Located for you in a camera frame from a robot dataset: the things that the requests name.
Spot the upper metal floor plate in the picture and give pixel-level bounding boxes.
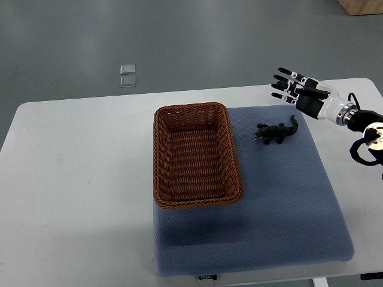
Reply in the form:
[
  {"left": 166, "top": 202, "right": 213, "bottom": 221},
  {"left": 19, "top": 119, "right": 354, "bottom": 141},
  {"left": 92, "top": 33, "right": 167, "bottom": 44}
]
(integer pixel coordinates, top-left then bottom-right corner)
[{"left": 120, "top": 64, "right": 136, "bottom": 75}]

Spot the dark toy crocodile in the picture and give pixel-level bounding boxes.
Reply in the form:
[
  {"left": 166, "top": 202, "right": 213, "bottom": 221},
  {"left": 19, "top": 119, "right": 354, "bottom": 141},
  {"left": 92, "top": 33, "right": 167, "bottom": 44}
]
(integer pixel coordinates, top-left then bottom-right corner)
[{"left": 254, "top": 115, "right": 299, "bottom": 145}]

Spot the blue grey foam cushion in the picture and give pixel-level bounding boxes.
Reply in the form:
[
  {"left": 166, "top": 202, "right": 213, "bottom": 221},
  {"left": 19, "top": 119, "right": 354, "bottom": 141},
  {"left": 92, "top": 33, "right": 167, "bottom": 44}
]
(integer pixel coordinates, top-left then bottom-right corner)
[{"left": 154, "top": 105, "right": 354, "bottom": 276}]

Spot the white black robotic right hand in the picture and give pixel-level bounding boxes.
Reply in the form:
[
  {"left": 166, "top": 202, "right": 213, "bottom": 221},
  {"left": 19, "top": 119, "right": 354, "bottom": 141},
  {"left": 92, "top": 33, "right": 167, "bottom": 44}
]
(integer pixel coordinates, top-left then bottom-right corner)
[{"left": 271, "top": 67, "right": 357, "bottom": 126}]

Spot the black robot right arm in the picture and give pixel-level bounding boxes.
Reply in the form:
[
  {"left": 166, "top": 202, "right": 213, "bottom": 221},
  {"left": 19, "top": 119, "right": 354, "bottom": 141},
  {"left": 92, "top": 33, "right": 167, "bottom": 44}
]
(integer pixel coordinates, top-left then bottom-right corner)
[{"left": 345, "top": 110, "right": 382, "bottom": 166}]

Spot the wooden box corner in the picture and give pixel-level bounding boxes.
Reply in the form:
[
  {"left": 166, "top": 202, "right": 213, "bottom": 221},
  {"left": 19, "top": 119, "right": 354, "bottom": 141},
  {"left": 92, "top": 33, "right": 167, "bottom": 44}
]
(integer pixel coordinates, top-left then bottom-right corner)
[{"left": 338, "top": 0, "right": 382, "bottom": 16}]

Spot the brown woven basket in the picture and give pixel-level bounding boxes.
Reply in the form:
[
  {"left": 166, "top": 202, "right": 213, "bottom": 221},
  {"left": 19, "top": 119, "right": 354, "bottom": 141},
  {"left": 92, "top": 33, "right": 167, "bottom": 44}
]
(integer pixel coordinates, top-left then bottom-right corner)
[{"left": 153, "top": 102, "right": 244, "bottom": 210}]

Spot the black table control panel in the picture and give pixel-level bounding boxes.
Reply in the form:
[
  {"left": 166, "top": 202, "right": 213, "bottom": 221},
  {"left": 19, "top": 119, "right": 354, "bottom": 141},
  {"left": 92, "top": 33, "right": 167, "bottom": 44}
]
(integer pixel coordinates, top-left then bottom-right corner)
[{"left": 360, "top": 272, "right": 383, "bottom": 280}]

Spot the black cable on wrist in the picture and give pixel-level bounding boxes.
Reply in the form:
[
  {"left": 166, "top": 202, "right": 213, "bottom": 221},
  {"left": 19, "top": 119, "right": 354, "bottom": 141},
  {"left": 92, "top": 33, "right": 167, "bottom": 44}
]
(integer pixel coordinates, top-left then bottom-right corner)
[{"left": 346, "top": 92, "right": 361, "bottom": 111}]

